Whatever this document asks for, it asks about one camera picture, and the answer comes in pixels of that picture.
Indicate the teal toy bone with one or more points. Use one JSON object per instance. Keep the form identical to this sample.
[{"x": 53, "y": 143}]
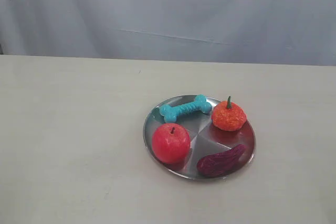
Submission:
[{"x": 170, "y": 114}]

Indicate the red apple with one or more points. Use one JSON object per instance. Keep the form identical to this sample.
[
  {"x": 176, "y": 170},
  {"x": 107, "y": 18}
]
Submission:
[{"x": 171, "y": 143}]

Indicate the round stainless steel plate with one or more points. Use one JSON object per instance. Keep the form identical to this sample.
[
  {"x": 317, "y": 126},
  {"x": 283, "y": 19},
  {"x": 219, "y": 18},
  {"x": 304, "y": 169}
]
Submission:
[{"x": 206, "y": 139}]

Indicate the small orange pumpkin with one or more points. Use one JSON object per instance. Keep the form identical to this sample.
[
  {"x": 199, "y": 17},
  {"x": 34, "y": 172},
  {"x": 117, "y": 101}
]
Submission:
[{"x": 228, "y": 116}]

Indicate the purple eggplant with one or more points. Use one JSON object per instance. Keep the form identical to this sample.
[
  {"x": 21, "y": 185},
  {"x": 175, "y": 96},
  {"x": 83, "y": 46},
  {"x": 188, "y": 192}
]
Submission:
[{"x": 219, "y": 164}]

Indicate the white backdrop curtain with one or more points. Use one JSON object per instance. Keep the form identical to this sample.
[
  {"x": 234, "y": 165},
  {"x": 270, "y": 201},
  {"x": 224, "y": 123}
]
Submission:
[{"x": 296, "y": 32}]

